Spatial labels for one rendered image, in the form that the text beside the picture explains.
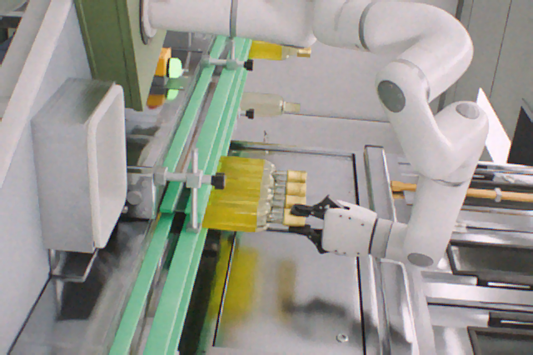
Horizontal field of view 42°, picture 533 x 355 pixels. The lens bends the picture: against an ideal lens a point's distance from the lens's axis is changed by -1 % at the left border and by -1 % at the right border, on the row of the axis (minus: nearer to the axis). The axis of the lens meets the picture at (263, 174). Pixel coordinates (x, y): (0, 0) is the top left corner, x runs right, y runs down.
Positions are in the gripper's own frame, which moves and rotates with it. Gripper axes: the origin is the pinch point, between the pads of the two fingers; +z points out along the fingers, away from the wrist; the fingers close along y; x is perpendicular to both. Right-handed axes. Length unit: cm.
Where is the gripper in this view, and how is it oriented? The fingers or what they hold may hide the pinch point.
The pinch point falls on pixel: (300, 219)
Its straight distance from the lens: 142.7
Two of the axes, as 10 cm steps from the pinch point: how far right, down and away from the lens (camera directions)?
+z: -9.4, -2.1, 2.5
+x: -3.2, 4.4, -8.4
